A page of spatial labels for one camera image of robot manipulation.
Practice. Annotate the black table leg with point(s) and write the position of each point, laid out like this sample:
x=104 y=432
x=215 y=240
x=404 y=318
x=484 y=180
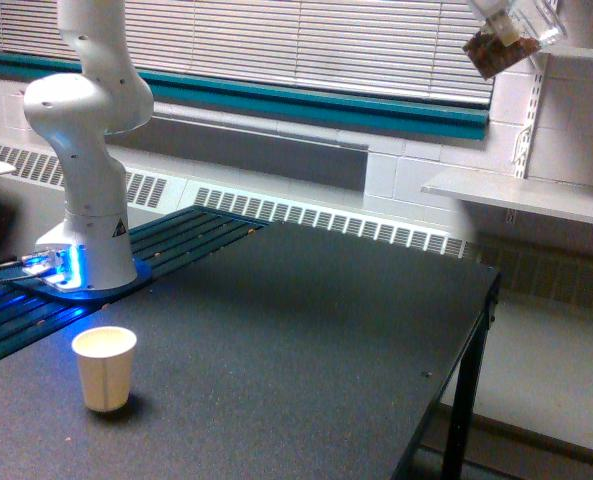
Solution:
x=466 y=389

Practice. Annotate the white wall shelf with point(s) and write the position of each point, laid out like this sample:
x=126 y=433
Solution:
x=552 y=199
x=573 y=52

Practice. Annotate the white baseboard radiator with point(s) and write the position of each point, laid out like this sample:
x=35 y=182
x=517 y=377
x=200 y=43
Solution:
x=163 y=194

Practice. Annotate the white upper wall shelf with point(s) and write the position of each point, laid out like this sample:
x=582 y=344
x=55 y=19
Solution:
x=573 y=52

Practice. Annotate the white paper cup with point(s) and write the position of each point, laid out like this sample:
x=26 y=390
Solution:
x=104 y=358

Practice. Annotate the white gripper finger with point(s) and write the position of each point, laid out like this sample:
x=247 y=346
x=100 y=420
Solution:
x=504 y=28

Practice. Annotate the white lower wall shelf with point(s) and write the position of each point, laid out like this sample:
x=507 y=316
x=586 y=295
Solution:
x=552 y=199

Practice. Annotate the clear plastic cup with nuts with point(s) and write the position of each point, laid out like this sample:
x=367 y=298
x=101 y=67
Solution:
x=538 y=24

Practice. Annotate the white shelf bracket rail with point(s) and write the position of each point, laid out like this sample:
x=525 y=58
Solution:
x=523 y=143

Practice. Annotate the white window blinds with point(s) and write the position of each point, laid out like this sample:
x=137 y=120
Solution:
x=410 y=50

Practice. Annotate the teal window sill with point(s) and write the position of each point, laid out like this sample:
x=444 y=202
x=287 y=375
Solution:
x=296 y=100

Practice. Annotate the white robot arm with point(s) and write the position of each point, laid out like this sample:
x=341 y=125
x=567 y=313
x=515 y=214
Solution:
x=92 y=241

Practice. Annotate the teal slatted rail platform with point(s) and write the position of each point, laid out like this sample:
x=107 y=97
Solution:
x=165 y=245

